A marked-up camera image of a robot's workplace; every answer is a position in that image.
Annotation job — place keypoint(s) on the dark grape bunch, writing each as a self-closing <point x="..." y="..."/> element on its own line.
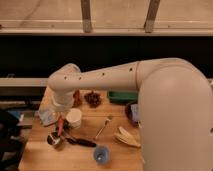
<point x="93" y="99"/>

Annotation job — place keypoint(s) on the blue plastic cup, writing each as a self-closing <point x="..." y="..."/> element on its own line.
<point x="101" y="154"/>

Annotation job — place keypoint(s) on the black chair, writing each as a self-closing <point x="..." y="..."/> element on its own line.
<point x="9" y="128"/>

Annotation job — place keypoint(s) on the dark brown bowl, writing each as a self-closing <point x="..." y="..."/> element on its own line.
<point x="128" y="113"/>

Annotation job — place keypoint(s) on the metal cup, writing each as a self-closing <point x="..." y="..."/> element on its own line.
<point x="55" y="140"/>

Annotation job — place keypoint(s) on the white plastic cup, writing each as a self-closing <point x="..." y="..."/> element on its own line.
<point x="74" y="117"/>

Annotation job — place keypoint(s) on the black handled utensil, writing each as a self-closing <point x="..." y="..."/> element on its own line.
<point x="81" y="142"/>

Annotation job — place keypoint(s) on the green plastic tray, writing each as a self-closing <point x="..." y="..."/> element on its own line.
<point x="121" y="97"/>

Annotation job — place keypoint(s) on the red chili pepper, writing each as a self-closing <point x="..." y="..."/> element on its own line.
<point x="60" y="125"/>

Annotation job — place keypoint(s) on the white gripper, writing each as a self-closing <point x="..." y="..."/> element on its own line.
<point x="62" y="102"/>

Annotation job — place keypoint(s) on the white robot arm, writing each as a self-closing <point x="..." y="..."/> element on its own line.
<point x="175" y="108"/>

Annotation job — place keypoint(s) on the grey blue cloth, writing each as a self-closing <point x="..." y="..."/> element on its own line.
<point x="46" y="117"/>

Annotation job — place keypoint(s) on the red-brown bowl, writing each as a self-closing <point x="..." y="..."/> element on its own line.
<point x="77" y="99"/>

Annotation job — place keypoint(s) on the blue sponge in bowl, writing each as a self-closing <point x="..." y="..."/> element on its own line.
<point x="134" y="109"/>

